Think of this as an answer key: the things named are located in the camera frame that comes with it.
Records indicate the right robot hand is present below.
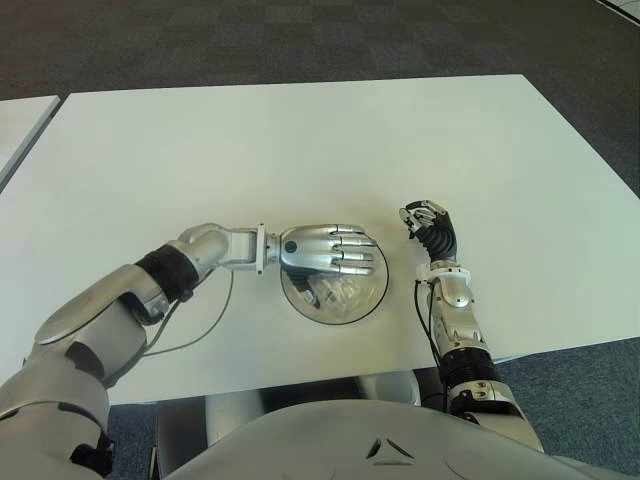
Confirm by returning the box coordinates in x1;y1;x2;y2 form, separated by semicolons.
398;198;459;262

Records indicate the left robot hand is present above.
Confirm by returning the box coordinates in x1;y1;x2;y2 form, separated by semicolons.
264;223;378;309

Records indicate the clear bottle with blue cap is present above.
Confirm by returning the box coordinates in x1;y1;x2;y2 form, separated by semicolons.
299;272;371;314

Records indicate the white plate with black rim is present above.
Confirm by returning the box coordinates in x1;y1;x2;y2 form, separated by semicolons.
278;237;391;327

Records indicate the white round table base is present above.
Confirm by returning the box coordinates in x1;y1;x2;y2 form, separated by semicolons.
369;372;422;407

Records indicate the silver table support column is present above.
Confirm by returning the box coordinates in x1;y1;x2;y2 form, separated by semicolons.
205;392;266;446

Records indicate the grey robot torso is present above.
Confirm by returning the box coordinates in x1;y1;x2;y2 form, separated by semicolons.
164;397;640;480

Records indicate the white adjoining table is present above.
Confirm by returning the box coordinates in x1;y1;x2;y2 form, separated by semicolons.
0;95;61;191

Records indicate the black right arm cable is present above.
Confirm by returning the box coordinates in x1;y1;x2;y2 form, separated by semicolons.
413;279;446;361

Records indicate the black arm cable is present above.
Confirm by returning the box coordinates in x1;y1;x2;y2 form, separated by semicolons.
413;279;446;361
142;272;235;357

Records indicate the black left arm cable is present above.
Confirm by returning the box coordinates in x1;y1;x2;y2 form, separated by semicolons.
142;272;235;357

